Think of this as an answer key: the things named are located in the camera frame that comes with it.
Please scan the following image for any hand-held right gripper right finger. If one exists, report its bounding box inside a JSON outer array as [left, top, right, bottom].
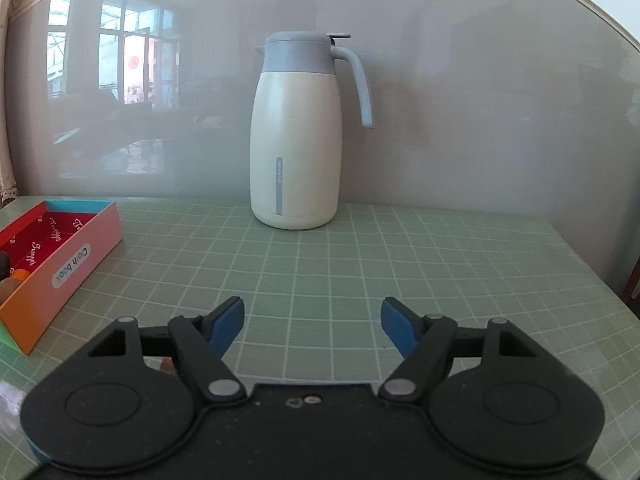
[[378, 297, 538, 405]]

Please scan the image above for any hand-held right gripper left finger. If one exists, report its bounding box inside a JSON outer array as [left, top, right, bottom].
[[87, 296, 247, 403]]

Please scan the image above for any orange and red cardboard box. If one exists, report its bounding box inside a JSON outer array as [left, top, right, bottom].
[[0, 199, 125, 356]]

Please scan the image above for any green checkered tablecloth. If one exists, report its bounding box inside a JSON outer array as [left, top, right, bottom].
[[0, 195, 640, 480]]

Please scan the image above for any white and grey thermos jug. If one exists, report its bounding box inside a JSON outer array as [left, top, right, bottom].
[[249, 31, 376, 231]]

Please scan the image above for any carved wooden stand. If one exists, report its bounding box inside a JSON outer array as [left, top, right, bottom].
[[621, 254, 640, 307]]

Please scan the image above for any beige curtain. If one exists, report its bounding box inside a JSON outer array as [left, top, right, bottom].
[[0, 0, 22, 207]]

